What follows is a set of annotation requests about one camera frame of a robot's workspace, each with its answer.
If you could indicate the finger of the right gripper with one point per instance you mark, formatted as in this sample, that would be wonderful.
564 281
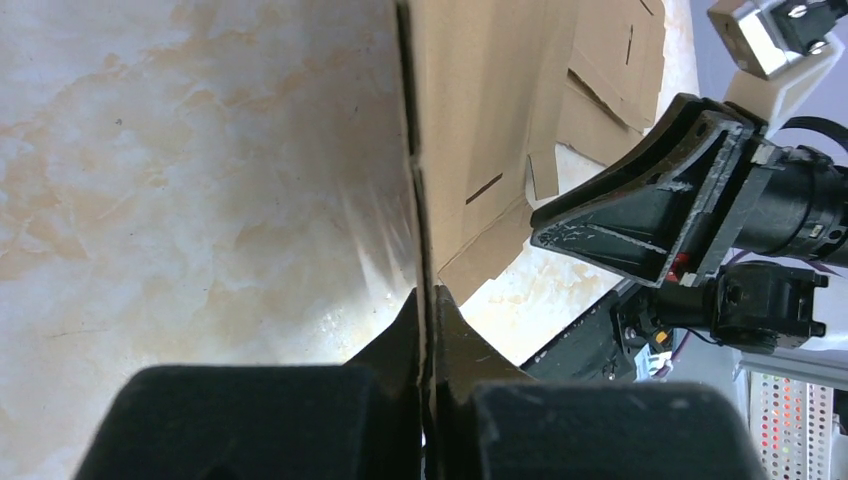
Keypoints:
656 214

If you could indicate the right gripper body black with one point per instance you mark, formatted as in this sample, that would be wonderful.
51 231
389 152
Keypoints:
767 199

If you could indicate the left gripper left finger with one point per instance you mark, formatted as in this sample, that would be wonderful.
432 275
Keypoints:
357 420

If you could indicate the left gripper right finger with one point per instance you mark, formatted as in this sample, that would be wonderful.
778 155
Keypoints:
493 421

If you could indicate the brown cardboard box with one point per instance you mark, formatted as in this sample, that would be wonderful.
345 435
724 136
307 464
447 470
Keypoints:
499 85

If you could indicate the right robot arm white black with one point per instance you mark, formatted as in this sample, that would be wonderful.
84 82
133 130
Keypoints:
753 303

